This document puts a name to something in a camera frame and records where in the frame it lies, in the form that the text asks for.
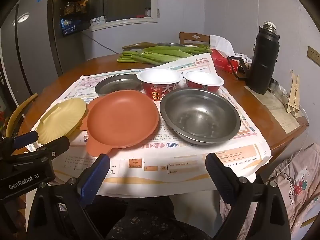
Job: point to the white ceramic cup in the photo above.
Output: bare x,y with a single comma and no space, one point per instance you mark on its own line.
246,60

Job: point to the shallow steel plate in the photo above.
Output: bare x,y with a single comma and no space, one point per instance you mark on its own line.
117,83

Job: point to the black thermos bottle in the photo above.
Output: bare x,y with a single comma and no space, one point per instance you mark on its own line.
262,62

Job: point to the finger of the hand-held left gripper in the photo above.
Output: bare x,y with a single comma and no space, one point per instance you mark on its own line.
25,139
53,147

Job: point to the wooden chair with cutout back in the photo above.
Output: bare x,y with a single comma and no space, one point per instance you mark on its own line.
185,38

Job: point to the large steel bowl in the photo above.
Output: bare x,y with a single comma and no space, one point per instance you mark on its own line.
200,115

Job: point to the small red paper bowl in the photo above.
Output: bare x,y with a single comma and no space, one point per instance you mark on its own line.
203,78

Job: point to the beige paper sheet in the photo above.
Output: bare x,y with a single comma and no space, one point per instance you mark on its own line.
275,110

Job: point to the orange plastic plate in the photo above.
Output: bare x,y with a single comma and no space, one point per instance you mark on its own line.
120,120

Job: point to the small jar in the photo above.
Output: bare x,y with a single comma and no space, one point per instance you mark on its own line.
148,12

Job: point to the yellow plastic plate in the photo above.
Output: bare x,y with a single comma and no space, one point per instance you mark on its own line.
62,120

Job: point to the blue box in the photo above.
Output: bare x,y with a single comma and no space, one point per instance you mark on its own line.
68,26

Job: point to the window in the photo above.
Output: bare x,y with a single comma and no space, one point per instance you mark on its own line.
125,0

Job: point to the pink printed cloth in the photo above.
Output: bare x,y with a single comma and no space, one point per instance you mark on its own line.
300,180

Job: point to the dark floral clothing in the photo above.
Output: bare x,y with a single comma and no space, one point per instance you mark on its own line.
150,220

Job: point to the grey refrigerator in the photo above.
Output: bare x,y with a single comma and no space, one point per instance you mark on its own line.
37,42

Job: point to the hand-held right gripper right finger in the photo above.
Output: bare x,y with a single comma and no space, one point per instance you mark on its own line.
215,171

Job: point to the printed newspaper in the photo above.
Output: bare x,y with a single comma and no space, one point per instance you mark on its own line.
175,160

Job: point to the white box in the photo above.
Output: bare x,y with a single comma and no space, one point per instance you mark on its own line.
98,21

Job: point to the red tissue packet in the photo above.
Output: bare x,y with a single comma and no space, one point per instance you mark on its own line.
220,57

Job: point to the large red paper bowl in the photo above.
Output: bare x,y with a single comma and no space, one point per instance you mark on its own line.
160,76

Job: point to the clear glass cup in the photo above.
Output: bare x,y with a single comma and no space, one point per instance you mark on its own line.
276,87

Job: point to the yellow wooden chair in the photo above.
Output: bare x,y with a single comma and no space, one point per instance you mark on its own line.
15,115

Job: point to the wall socket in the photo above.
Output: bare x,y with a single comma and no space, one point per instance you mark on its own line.
313,55

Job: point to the celery bunch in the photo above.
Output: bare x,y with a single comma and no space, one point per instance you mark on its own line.
155,55

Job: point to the wooden slat stand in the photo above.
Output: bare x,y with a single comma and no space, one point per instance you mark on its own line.
295,95

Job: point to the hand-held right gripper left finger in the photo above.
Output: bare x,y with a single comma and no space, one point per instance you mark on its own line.
96,177

